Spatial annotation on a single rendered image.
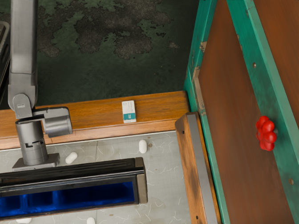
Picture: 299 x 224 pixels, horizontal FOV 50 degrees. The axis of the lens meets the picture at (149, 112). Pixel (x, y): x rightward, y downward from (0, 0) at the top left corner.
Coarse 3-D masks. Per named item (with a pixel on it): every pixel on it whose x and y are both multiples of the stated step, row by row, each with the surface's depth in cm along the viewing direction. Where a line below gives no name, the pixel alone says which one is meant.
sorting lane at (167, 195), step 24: (72, 144) 92; (96, 144) 92; (120, 144) 92; (168, 144) 92; (0, 168) 89; (168, 168) 89; (168, 192) 86; (48, 216) 83; (72, 216) 83; (96, 216) 83; (120, 216) 83; (144, 216) 83; (168, 216) 83
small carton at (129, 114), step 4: (132, 100) 93; (124, 104) 92; (128, 104) 92; (132, 104) 92; (124, 108) 92; (128, 108) 92; (132, 108) 92; (124, 112) 91; (128, 112) 91; (132, 112) 91; (124, 116) 91; (128, 116) 91; (132, 116) 91; (124, 120) 90; (128, 120) 91; (132, 120) 91
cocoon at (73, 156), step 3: (72, 153) 89; (75, 153) 89; (69, 156) 88; (72, 156) 88; (75, 156) 89; (66, 159) 88; (69, 159) 88; (72, 159) 88; (66, 162) 88; (69, 162) 88
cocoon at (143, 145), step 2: (142, 140) 90; (144, 140) 90; (140, 142) 90; (142, 142) 90; (144, 142) 90; (140, 144) 90; (142, 144) 90; (144, 144) 90; (146, 144) 90; (140, 146) 90; (142, 146) 89; (144, 146) 89; (146, 146) 90; (140, 148) 89; (142, 148) 89; (144, 148) 89; (146, 148) 90; (140, 150) 89; (142, 150) 89; (144, 150) 89; (146, 150) 90; (142, 152) 89; (144, 152) 89
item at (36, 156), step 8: (24, 144) 76; (32, 144) 76; (40, 144) 77; (24, 152) 76; (32, 152) 76; (40, 152) 77; (24, 160) 77; (32, 160) 77; (40, 160) 77; (48, 160) 79; (56, 160) 79; (16, 168) 76; (24, 168) 77
